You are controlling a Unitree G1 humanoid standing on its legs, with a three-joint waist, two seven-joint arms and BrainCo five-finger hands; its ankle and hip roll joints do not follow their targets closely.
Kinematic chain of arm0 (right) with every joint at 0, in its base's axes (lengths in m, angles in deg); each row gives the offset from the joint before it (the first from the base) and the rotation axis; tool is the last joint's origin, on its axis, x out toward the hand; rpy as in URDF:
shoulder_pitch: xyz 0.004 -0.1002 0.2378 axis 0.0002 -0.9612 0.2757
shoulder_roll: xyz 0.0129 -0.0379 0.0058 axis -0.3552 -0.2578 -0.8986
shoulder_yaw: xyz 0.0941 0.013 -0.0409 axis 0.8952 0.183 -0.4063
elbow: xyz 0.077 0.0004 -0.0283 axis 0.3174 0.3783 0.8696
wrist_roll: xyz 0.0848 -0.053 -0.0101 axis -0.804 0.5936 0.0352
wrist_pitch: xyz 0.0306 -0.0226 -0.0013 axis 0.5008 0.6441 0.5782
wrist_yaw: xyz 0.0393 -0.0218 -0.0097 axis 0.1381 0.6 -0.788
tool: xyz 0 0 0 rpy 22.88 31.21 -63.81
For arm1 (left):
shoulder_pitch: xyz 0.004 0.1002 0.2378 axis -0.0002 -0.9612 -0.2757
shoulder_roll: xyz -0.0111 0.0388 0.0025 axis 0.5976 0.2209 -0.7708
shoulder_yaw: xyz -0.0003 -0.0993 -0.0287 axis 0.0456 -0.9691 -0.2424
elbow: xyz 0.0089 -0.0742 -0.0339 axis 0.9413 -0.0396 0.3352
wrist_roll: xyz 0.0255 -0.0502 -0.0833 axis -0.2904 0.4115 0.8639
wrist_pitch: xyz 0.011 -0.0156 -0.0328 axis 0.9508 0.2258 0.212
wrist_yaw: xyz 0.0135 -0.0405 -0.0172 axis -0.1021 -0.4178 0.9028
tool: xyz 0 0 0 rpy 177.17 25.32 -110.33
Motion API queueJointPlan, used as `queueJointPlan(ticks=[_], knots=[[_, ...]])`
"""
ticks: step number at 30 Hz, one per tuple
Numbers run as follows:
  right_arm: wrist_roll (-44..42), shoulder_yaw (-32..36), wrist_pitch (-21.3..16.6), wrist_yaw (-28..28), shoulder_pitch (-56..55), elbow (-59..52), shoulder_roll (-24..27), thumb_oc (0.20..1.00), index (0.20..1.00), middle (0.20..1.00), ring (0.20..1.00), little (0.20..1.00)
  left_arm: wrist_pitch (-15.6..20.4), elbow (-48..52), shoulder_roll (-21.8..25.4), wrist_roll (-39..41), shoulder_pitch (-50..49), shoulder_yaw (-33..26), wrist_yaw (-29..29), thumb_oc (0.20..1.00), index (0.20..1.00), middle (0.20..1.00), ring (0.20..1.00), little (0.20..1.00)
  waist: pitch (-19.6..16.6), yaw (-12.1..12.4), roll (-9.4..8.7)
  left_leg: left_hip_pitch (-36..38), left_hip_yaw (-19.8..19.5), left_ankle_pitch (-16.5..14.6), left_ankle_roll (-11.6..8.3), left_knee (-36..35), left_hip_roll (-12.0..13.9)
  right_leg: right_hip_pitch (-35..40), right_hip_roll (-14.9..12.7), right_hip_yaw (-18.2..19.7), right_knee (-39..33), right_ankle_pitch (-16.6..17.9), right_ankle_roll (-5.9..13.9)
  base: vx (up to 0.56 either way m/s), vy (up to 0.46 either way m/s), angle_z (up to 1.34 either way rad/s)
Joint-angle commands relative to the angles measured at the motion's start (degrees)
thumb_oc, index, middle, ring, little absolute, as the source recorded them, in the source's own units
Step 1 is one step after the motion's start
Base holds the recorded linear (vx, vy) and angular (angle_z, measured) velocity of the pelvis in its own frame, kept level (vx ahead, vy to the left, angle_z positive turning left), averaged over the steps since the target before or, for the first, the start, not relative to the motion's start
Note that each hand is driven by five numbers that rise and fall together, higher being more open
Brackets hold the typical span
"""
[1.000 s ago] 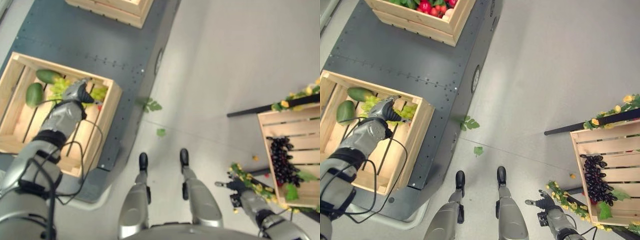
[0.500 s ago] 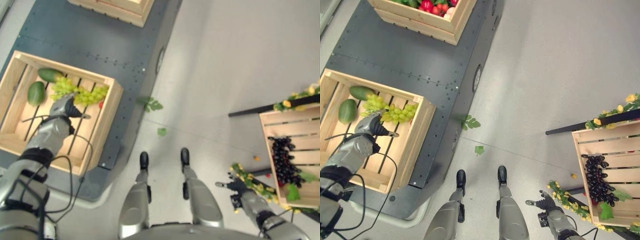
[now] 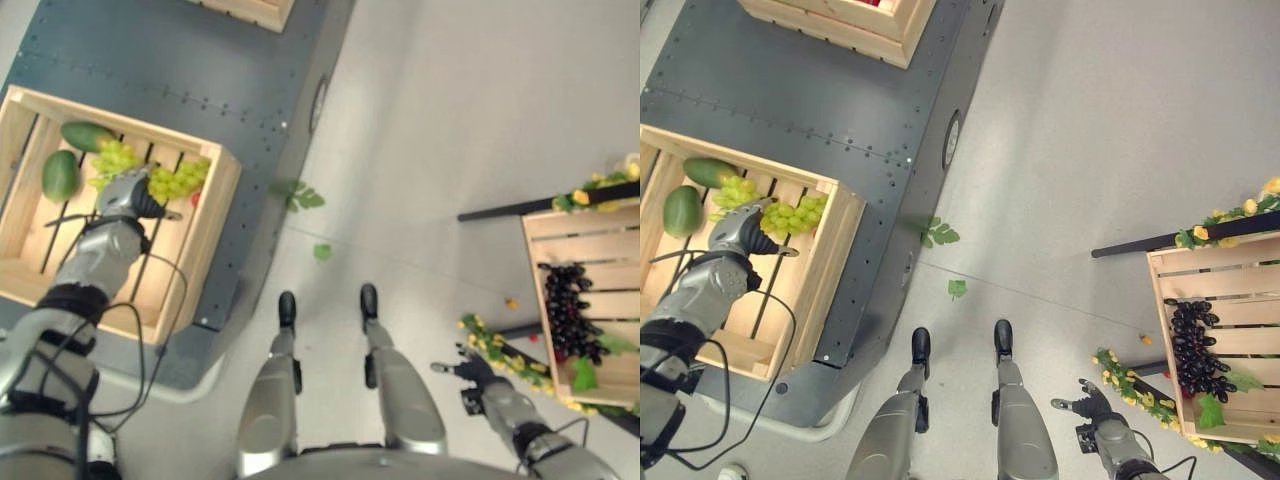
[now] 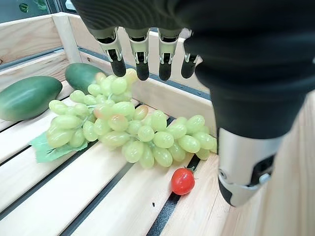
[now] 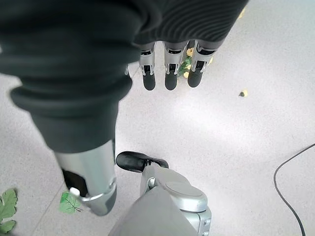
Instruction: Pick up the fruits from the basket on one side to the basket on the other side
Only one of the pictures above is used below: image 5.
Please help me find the silver robot leg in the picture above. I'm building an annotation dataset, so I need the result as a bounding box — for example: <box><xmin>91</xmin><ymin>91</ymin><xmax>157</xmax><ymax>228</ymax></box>
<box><xmin>108</xmin><ymin>164</ymin><xmax>212</xmax><ymax>236</ymax></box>

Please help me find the dark robot foot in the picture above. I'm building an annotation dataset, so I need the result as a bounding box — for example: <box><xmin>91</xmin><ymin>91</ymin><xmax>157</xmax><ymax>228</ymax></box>
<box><xmin>116</xmin><ymin>151</ymin><xmax>169</xmax><ymax>173</ymax></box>

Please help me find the green artificial leaf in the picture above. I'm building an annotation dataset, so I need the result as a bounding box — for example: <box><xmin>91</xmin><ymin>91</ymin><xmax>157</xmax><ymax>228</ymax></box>
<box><xmin>0</xmin><ymin>188</ymin><xmax>18</xmax><ymax>235</ymax></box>
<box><xmin>58</xmin><ymin>192</ymin><xmax>84</xmax><ymax>213</ymax></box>

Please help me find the yellow green flower sprig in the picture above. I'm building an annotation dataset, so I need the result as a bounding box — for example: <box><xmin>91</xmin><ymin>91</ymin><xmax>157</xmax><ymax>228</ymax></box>
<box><xmin>177</xmin><ymin>48</ymin><xmax>214</xmax><ymax>79</ymax></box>

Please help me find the black cable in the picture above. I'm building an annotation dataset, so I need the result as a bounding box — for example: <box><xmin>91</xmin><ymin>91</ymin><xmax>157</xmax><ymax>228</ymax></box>
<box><xmin>273</xmin><ymin>144</ymin><xmax>315</xmax><ymax>236</ymax></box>

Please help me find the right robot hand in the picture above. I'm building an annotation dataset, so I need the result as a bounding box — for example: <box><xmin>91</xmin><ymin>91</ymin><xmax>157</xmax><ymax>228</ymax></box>
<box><xmin>0</xmin><ymin>0</ymin><xmax>250</xmax><ymax>217</ymax></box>

